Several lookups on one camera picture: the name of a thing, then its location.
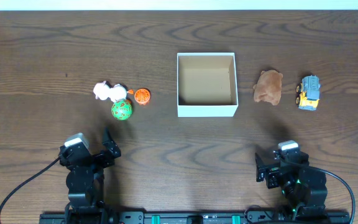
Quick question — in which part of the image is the pink white pig toy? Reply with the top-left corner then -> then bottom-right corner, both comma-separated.
93,81 -> 134,103

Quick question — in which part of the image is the yellow grey toy truck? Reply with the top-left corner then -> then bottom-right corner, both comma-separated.
295,75 -> 321,111

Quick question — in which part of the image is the brown plush toy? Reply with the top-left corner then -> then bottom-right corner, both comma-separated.
253,70 -> 283,106

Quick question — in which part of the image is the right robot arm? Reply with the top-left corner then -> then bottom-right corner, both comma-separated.
255,148 -> 328,221

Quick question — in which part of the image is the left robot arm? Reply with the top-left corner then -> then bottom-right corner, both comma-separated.
58,129 -> 121,223

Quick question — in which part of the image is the green number ball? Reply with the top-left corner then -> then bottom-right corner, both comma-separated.
111,99 -> 133,121

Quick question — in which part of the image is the orange round basket toy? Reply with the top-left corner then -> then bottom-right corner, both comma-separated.
134,88 -> 151,105

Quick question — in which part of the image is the white cardboard box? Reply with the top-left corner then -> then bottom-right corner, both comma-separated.
177,52 -> 239,118

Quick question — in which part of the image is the right black cable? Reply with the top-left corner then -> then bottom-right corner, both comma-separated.
309,166 -> 356,224

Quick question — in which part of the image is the black cable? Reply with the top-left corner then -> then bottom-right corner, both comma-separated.
309,166 -> 356,224
0,157 -> 61,224

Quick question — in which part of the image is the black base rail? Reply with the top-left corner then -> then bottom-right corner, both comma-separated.
39,209 -> 350,224

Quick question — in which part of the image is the left black cable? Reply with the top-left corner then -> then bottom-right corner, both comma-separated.
0,157 -> 61,224

